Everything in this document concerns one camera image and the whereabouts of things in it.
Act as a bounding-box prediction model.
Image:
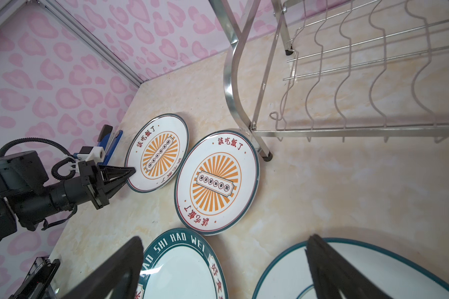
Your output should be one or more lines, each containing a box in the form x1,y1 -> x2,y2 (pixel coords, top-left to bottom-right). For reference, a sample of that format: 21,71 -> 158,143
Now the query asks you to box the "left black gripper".
76,161 -> 136,209

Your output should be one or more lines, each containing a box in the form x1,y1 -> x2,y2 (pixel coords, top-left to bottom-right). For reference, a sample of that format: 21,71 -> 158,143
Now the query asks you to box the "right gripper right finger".
306,234 -> 390,299

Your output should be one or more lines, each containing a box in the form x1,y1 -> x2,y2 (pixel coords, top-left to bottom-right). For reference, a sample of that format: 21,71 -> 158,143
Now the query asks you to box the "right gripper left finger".
64,236 -> 143,299

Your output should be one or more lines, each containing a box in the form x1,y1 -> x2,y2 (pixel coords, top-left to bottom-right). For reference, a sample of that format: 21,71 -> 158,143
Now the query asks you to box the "large orange sunburst plate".
124,113 -> 190,193

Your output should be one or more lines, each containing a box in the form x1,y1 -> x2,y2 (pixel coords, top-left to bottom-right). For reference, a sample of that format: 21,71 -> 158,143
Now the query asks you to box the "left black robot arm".
0,151 -> 136,242

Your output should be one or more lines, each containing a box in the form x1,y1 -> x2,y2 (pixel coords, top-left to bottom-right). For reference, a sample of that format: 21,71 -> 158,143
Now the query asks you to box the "chrome two-tier dish rack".
210,1 -> 449,161

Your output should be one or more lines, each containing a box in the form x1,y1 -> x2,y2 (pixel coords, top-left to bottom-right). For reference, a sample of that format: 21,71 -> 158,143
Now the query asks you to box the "dark green rimmed plate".
135,228 -> 229,299

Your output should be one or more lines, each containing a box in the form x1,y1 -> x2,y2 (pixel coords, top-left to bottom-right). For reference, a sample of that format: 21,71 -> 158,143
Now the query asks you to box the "small orange sunburst plate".
174,130 -> 260,235

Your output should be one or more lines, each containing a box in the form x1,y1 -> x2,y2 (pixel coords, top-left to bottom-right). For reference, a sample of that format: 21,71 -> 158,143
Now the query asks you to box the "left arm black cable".
0,137 -> 77,182

